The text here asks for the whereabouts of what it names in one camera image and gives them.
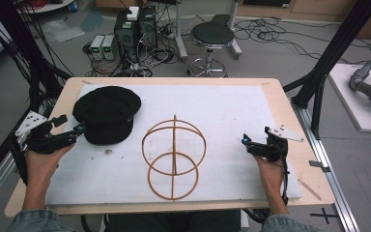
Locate black round stool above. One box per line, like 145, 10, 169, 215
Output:
186, 21, 236, 77

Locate wooden ring hat stand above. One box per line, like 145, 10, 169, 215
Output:
141, 114, 208, 201

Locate tangle of computer cables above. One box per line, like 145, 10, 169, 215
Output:
82, 6, 180, 78

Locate metal clamp bracket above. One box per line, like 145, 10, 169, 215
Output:
308, 159, 331, 173

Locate tangle of floor cables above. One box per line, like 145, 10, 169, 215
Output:
233, 15, 371, 67

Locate grey power supply unit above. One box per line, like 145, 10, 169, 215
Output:
101, 34, 116, 61
90, 34, 106, 61

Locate white desk leg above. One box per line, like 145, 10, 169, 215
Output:
227, 0, 243, 60
173, 0, 188, 62

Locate thin wooden stick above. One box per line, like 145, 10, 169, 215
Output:
297, 178, 323, 201

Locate white platform board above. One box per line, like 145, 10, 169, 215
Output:
328, 63, 371, 134

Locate person's left hand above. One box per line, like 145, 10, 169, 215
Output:
24, 143, 75, 194

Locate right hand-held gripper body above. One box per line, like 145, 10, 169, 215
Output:
245, 125, 305, 163

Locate white foam mat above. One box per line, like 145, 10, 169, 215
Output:
45, 83, 303, 207

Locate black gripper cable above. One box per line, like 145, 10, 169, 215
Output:
9, 136, 30, 187
278, 151, 292, 207

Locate black computer tower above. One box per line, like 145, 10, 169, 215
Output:
113, 11, 140, 65
137, 5, 158, 50

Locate black hat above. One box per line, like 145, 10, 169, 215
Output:
71, 85, 142, 146

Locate person's dark trousers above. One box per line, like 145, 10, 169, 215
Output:
104, 210, 242, 232

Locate clear plastic sheet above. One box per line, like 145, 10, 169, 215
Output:
41, 18, 86, 44

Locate black metal frame stand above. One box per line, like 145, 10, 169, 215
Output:
282, 0, 371, 140
0, 0, 75, 191

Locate white box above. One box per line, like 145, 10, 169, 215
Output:
126, 6, 140, 21

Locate person's right hand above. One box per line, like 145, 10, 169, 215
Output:
253, 154, 287, 196

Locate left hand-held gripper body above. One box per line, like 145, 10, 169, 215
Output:
14, 110, 79, 155

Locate person's denim sleeve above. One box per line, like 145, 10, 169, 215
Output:
258, 213, 325, 232
5, 208, 76, 232

